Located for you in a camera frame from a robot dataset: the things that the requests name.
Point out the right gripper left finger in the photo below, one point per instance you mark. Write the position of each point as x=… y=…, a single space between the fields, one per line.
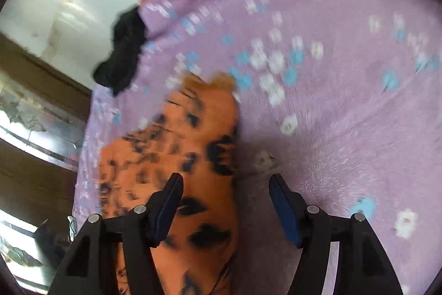
x=89 y=264

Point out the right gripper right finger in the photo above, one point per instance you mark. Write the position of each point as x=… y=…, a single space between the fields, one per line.
x=363 y=265

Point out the orange black floral garment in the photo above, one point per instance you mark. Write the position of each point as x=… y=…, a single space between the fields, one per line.
x=193 y=135

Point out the wooden glass panel door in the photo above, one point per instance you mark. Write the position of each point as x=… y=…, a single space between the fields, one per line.
x=43 y=118

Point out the purple floral bed sheet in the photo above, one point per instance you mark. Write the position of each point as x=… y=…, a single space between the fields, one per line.
x=341 y=97

